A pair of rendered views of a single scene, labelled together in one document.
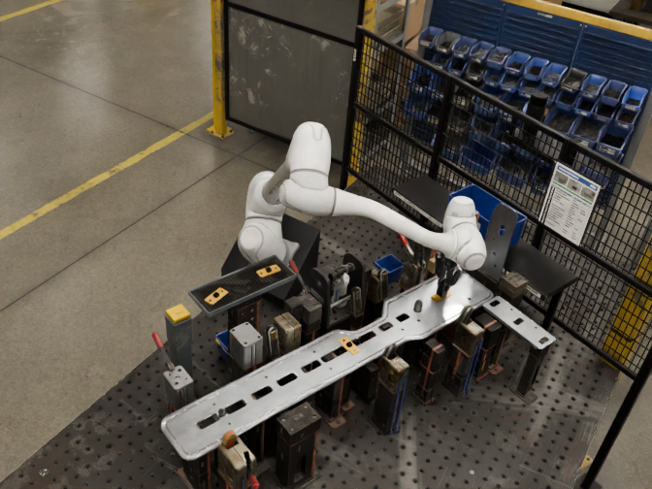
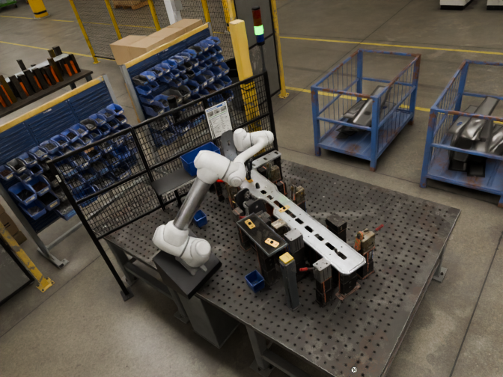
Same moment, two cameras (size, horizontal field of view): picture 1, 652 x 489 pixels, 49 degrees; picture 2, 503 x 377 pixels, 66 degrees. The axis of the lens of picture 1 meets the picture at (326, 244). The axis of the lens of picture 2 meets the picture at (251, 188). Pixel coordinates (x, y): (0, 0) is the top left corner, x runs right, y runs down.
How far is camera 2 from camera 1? 2.41 m
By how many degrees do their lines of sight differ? 57
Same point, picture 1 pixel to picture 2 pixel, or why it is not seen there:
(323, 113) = not seen: outside the picture
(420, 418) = not seen: hidden behind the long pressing
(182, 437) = (353, 263)
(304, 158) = (224, 161)
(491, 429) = not seen: hidden behind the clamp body
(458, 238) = (263, 135)
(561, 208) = (217, 124)
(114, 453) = (334, 333)
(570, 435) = (301, 170)
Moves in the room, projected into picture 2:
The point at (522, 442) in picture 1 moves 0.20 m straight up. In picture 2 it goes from (306, 182) to (305, 164)
